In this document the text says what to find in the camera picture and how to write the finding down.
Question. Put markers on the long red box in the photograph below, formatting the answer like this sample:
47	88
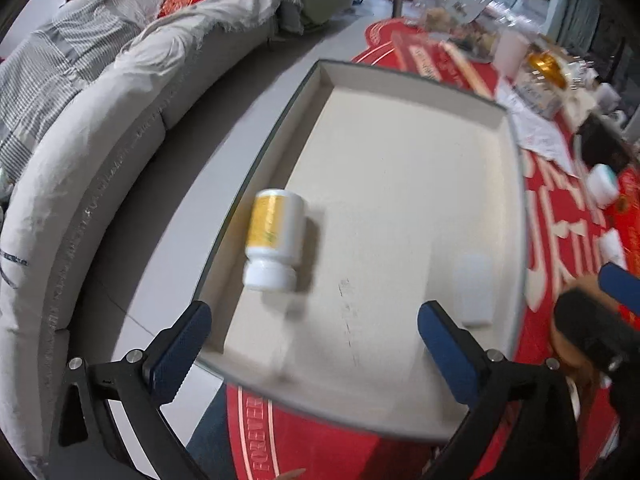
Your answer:
440	60

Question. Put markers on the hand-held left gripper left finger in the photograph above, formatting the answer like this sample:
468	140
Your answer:
180	355

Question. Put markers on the silver phone stand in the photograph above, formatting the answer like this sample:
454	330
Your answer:
472	0

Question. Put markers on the white bottle yellow label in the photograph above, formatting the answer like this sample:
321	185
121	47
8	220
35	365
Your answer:
272	240

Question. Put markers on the black pouch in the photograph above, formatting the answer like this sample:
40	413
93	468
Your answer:
602	145

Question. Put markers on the white bottle blue label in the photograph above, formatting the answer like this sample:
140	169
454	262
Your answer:
612	249

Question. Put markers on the person's leg in jeans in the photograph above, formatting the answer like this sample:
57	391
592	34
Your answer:
212	435

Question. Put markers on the grey striped blanket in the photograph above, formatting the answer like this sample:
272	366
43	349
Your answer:
65	60

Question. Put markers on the white jar teal lid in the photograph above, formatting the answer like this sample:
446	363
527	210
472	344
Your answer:
601	186

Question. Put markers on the grey shallow tray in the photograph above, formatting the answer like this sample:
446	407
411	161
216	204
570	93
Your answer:
400	185

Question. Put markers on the light grey fringed throw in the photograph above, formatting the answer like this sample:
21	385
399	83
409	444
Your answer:
225	15

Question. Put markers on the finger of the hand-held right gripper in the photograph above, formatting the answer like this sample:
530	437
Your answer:
620	280
590	325

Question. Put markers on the grey curved sofa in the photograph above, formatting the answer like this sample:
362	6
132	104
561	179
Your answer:
75	240

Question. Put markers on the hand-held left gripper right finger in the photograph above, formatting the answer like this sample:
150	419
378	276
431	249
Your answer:
445	350

